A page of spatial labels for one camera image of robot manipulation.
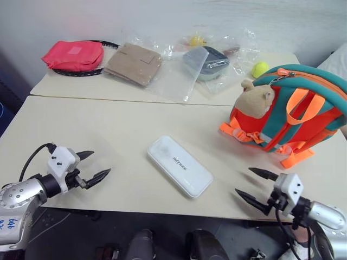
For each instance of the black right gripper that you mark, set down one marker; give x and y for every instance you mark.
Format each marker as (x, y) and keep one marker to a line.
(277, 201)

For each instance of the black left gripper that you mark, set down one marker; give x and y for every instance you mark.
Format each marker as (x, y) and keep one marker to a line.
(76, 178)

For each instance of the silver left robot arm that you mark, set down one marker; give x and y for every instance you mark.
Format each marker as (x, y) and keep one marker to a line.
(19, 195)

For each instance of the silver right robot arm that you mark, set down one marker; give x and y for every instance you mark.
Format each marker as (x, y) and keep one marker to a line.
(324, 214)

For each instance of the white rectangular case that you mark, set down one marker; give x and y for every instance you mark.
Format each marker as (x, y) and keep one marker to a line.
(180, 166)

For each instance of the orange and teal backpack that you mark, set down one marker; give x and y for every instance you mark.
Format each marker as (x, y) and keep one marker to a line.
(298, 113)

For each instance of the beige plush animal toy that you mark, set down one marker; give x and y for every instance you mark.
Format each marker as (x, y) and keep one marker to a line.
(256, 100)

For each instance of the beige folded cloth in bag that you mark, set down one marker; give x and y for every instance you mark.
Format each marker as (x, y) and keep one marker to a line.
(133, 64)

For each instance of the pink fabric pouch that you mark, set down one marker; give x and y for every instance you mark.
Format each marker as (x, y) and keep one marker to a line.
(73, 55)

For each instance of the yellow tennis ball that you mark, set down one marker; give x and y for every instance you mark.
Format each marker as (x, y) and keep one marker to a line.
(259, 69)

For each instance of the grey bowl in bag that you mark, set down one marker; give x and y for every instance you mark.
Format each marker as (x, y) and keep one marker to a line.
(210, 62)

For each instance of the clear crumpled plastic bag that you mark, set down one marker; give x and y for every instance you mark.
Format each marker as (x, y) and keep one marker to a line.
(233, 51)

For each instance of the yellow rubber toy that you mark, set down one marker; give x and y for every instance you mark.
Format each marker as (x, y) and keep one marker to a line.
(197, 40)

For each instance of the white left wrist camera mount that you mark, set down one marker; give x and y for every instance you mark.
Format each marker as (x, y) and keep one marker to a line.
(61, 161)

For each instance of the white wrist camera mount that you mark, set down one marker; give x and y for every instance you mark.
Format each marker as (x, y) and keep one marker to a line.
(61, 161)
(289, 189)

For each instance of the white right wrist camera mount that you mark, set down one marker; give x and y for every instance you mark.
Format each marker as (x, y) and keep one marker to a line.
(289, 189)

